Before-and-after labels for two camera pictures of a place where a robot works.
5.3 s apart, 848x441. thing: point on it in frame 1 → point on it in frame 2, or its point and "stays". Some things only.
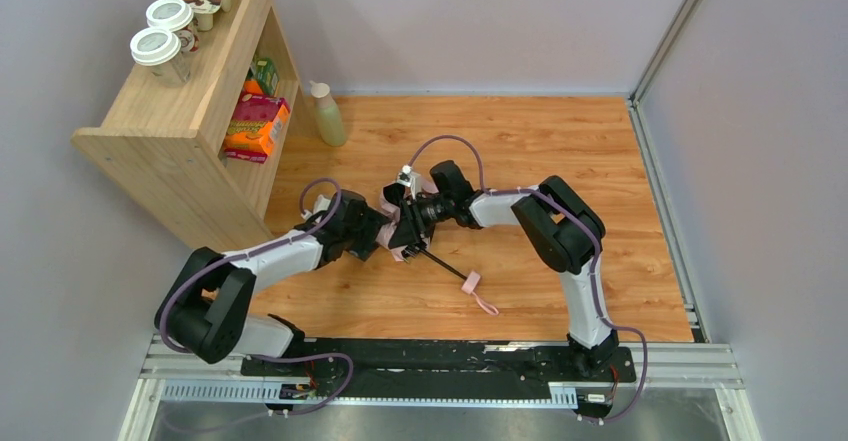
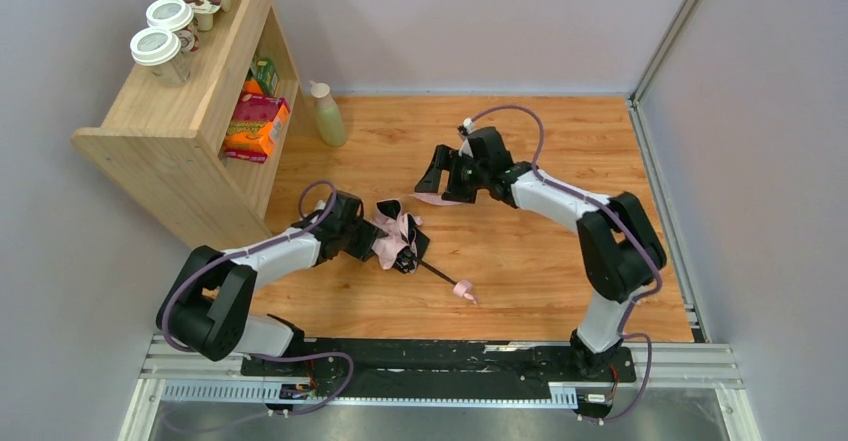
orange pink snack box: (255, 127) stays
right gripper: (411, 220) → (457, 172)
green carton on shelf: (265, 73) stays
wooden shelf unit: (214, 143) stays
